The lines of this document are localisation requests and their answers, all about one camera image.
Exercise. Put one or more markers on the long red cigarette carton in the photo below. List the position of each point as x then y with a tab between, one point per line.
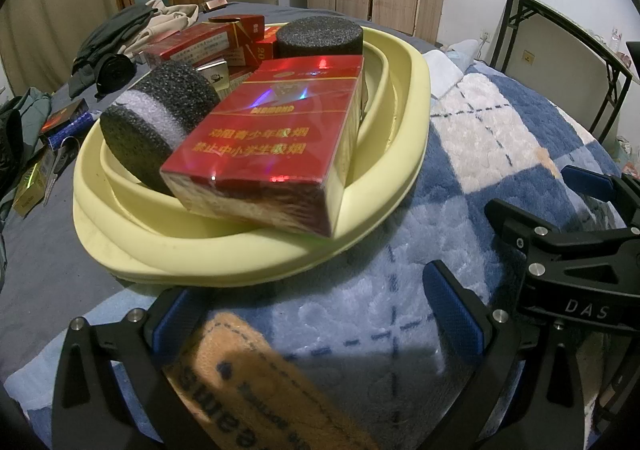
190	43

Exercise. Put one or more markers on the dark red box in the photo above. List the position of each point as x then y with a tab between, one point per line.
62	115

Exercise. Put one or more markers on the large red cigarette carton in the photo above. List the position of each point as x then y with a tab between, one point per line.
270	134

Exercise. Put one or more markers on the pale patterned cigarette pack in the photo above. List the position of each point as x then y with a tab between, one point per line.
215	78

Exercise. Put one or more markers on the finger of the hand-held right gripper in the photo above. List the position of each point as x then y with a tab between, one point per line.
587	182
530	225

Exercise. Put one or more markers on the blue checkered blanket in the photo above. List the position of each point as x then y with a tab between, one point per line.
400	230

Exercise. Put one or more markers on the glassware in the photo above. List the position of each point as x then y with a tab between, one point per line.
617	47

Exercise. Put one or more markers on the green clothing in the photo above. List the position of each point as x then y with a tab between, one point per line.
22	129

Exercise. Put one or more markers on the scissors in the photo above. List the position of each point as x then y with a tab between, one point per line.
62	162

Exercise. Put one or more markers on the blue packet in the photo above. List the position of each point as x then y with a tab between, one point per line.
75	127

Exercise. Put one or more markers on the yellow pack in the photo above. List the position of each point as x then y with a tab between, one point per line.
30	192

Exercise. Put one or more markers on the yellow plastic basin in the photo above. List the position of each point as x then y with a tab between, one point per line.
250	257

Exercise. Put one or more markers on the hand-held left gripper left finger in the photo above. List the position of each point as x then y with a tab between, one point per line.
170	322

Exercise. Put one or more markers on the black foam cylinder white stripe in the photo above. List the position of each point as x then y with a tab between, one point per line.
135	132

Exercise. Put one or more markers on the small copper box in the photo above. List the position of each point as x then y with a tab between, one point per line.
215	3

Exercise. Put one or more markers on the pale blue cloth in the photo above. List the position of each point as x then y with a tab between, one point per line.
447	69

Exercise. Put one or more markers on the beige clothing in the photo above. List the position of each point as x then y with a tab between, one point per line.
170	22

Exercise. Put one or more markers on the black folding table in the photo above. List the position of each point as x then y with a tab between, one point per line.
565	29

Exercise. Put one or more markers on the dark clothing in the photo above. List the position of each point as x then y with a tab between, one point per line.
110	49

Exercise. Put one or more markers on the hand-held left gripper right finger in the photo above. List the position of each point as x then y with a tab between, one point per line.
450	302

